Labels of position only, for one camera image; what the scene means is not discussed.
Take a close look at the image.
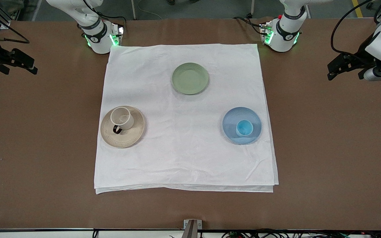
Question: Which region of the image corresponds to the metal table bracket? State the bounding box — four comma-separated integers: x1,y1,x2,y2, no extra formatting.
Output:
183,219,203,238

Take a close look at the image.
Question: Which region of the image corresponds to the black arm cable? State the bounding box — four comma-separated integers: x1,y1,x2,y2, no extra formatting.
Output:
0,6,31,44
330,0,381,56

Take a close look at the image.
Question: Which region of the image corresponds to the blue paper cup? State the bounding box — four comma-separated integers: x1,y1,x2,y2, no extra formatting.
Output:
235,119,254,138

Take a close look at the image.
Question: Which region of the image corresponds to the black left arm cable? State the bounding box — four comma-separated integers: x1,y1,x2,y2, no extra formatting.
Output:
330,0,381,56

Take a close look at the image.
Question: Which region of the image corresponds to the blue plate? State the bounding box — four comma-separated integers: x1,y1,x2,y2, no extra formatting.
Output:
222,106,263,145

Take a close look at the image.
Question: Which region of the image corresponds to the white cloth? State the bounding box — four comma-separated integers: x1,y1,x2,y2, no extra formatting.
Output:
94,44,279,195

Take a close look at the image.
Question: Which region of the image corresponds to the white floor cable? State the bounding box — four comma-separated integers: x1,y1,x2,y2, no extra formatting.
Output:
137,0,163,21

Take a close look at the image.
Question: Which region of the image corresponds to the black base power cable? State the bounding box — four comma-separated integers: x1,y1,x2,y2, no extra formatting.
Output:
233,13,266,28
81,0,127,33

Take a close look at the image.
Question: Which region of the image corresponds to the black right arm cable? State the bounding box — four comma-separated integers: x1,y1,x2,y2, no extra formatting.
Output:
0,6,31,44

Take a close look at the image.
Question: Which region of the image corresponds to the green plate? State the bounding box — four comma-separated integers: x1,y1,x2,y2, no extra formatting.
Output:
171,62,210,96

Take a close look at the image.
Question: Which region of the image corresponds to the beige grey plate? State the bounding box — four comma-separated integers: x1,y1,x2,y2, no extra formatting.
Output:
100,105,146,148

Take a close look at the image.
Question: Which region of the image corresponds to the white mug black handle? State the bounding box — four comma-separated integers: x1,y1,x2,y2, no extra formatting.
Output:
110,106,135,135

